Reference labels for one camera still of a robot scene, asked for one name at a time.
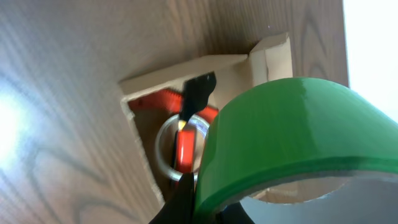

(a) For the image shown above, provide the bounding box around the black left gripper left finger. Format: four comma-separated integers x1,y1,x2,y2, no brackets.
149,173,195,224

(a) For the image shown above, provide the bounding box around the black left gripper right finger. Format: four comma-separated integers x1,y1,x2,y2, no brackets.
217,202,254,224

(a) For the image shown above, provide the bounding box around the white tape roll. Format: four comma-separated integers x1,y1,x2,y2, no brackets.
154,114,210,182

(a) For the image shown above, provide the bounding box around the green tape roll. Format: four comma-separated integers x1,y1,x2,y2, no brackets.
193,77,397,223

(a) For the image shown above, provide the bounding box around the red utility knife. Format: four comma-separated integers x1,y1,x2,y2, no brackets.
127,88,219,124

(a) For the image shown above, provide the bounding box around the brown cardboard box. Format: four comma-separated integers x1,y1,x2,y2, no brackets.
118,32,352,207

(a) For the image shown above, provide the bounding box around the black yellow correction tape dispenser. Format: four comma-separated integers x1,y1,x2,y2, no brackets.
178,72,216,130

